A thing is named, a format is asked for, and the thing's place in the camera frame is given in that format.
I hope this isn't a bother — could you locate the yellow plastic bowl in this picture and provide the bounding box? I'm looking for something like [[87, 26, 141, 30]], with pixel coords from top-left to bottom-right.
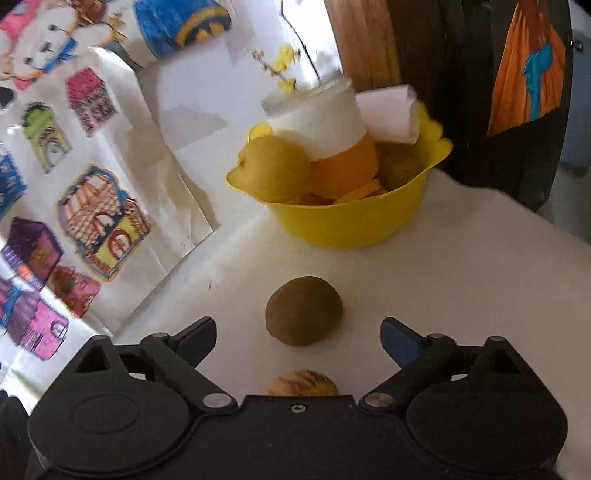
[[226, 99, 454, 250]]

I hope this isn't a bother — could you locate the house drawings wall poster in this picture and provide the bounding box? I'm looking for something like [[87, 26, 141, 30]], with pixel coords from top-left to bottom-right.
[[0, 46, 221, 386]]

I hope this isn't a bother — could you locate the white jar vase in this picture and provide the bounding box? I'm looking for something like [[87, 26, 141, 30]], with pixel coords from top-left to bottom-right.
[[261, 78, 382, 190]]

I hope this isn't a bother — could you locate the white printed tablecloth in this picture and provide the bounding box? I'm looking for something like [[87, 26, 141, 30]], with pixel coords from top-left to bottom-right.
[[0, 168, 591, 480]]

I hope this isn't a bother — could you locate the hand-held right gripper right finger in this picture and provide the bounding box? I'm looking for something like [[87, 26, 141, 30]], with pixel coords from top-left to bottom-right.
[[359, 316, 526, 411]]

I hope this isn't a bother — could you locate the small striped pepino melon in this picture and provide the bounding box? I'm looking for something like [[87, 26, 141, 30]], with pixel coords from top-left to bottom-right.
[[267, 369, 339, 397]]

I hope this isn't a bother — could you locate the kiwi in bowl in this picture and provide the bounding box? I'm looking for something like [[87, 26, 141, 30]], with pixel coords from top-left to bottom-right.
[[379, 150, 428, 191]]

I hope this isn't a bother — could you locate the yellow flower sprig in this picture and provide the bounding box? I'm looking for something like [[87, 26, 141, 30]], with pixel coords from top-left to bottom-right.
[[252, 0, 324, 95]]

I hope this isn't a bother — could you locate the brown kiwi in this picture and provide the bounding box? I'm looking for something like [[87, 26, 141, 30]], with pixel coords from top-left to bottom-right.
[[265, 275, 344, 348]]

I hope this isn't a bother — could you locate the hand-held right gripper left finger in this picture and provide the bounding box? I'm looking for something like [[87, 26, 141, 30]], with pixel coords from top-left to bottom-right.
[[74, 316, 234, 412]]

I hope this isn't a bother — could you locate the wooden pillar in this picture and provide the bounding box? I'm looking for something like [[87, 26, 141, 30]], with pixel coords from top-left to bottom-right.
[[323, 0, 402, 93]]

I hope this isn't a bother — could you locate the white folded paper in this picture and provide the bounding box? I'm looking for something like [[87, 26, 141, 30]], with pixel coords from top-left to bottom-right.
[[355, 84, 422, 145]]

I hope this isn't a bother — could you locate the blue house wall drawing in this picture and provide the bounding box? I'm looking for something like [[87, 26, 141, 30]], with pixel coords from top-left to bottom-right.
[[0, 151, 27, 220]]

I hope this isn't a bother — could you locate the orange robed figure painting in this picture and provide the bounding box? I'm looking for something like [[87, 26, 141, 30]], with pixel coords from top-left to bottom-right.
[[485, 0, 573, 138]]

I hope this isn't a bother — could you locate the blue building wall drawing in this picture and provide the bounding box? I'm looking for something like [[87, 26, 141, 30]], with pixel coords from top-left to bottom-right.
[[133, 0, 232, 60]]

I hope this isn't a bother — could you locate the cartoon bear wall poster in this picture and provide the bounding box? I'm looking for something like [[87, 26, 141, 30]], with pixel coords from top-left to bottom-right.
[[0, 0, 137, 93]]

